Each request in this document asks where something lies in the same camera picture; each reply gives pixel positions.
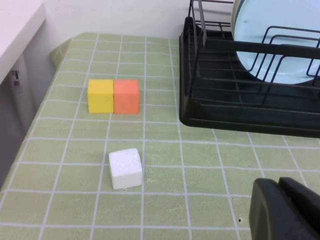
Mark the green checked tablecloth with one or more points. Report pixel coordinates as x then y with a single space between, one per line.
75 150

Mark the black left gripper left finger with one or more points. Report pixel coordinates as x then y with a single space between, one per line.
270 215

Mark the white side table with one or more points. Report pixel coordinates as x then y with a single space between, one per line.
15 25

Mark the cream plate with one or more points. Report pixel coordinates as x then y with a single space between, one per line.
234 15

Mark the orange cube block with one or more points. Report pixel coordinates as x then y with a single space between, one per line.
126 97

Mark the black plastic drain tray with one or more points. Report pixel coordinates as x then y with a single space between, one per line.
225 125

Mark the light blue plate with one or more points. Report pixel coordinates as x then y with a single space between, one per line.
252 25

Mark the white foam cube block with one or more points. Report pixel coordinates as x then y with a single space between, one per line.
125 170

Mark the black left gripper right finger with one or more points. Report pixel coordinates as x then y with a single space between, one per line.
305 200

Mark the yellow cube block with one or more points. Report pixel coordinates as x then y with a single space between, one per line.
100 97

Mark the small black bracket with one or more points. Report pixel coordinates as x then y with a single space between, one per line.
16 78

